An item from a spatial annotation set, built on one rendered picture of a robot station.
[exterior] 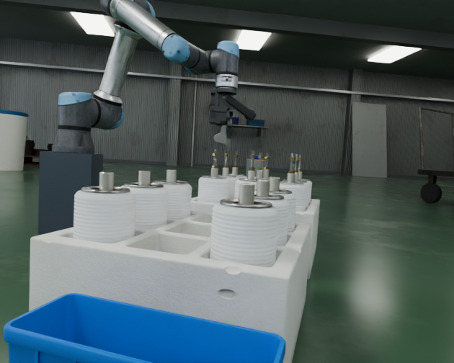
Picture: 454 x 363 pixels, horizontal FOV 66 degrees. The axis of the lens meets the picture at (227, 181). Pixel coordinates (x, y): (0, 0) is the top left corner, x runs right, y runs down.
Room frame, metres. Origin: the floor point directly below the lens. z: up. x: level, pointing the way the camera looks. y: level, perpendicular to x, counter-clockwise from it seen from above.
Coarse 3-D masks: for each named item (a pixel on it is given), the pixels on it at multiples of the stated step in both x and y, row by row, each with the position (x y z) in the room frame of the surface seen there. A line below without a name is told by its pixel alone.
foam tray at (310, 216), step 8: (192, 200) 1.06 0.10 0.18; (312, 200) 1.24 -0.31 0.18; (192, 208) 1.02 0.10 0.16; (200, 208) 1.01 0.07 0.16; (208, 208) 1.01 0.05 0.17; (312, 208) 1.03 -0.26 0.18; (296, 216) 0.93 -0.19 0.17; (304, 216) 0.93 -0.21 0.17; (312, 216) 0.92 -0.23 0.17; (312, 224) 0.92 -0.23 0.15; (312, 232) 0.92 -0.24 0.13; (312, 240) 0.92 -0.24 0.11; (312, 248) 0.95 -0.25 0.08; (312, 256) 0.99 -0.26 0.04; (312, 264) 1.04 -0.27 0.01
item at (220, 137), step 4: (224, 128) 1.17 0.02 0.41; (220, 132) 1.18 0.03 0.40; (224, 132) 1.17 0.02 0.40; (216, 136) 1.17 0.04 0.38; (220, 136) 1.17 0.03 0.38; (224, 136) 1.17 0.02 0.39; (216, 140) 1.17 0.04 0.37; (220, 140) 1.17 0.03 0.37; (224, 140) 1.17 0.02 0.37; (228, 140) 1.17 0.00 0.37; (224, 144) 1.18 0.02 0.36; (228, 144) 1.17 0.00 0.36; (228, 148) 1.18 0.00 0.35
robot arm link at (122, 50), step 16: (144, 0) 1.38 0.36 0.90; (128, 32) 1.36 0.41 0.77; (112, 48) 1.39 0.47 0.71; (128, 48) 1.39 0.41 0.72; (112, 64) 1.39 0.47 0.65; (128, 64) 1.42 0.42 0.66; (112, 80) 1.40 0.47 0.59; (96, 96) 1.41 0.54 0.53; (112, 96) 1.42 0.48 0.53; (112, 112) 1.43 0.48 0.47; (112, 128) 1.48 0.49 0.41
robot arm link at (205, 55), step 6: (204, 54) 1.19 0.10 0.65; (210, 54) 1.19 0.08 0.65; (204, 60) 1.18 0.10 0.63; (198, 66) 1.18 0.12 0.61; (204, 66) 1.20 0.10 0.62; (210, 66) 1.19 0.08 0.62; (192, 72) 1.24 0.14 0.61; (198, 72) 1.23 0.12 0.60; (204, 72) 1.23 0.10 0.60; (210, 72) 1.22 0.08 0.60
